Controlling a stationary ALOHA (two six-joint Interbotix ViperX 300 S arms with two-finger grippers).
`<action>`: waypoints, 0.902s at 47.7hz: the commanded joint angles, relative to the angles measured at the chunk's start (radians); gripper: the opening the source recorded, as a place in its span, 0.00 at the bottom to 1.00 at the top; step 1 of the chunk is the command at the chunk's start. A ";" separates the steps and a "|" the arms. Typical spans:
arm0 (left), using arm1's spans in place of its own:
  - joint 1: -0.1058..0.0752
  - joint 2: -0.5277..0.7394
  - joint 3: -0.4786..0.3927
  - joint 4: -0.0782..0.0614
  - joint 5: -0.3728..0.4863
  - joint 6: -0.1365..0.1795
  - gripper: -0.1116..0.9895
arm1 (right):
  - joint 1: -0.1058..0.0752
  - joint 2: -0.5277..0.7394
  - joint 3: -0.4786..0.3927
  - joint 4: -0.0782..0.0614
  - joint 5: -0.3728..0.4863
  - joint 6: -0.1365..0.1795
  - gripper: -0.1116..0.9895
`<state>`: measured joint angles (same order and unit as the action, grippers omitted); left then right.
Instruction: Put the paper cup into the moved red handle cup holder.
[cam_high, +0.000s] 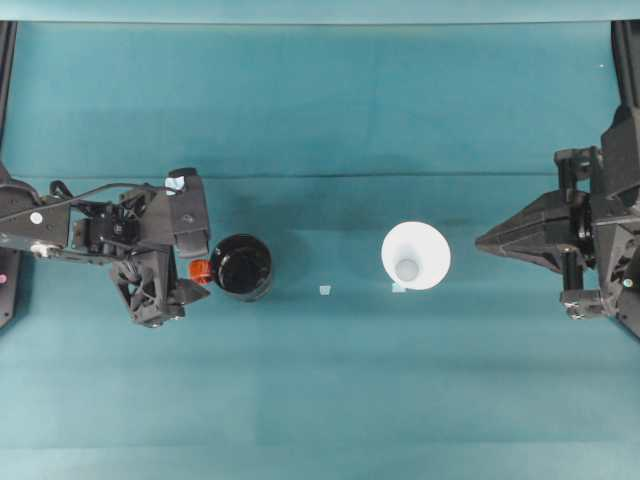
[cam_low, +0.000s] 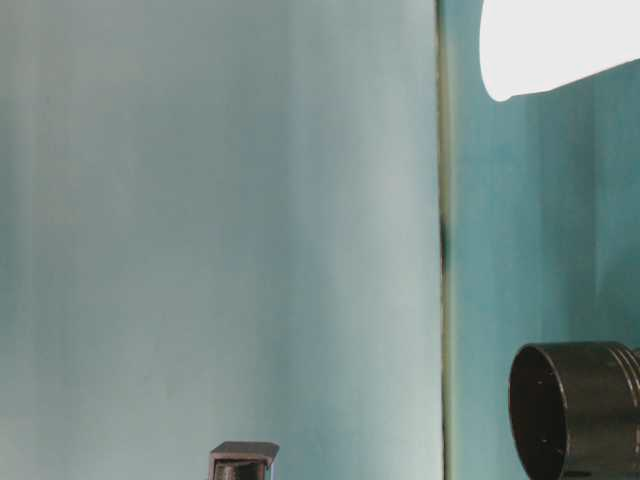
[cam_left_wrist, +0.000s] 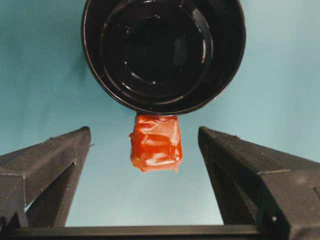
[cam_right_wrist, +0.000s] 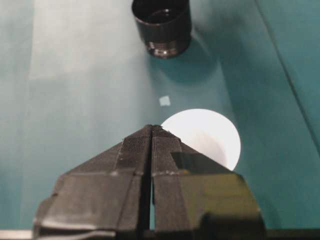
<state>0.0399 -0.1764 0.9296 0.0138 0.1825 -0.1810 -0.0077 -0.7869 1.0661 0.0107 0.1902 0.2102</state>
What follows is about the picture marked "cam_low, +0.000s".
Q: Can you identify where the white paper cup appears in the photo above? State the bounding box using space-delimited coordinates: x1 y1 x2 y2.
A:
478 0 640 104

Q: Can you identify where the black cup holder red handle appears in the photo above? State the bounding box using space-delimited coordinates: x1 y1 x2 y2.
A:
508 340 640 480

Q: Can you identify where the pale blue-green backdrop cloth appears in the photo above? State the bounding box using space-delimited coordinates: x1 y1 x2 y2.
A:
0 0 444 480

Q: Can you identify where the blue-green table cloth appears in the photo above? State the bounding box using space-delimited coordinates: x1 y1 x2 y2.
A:
439 0 640 480

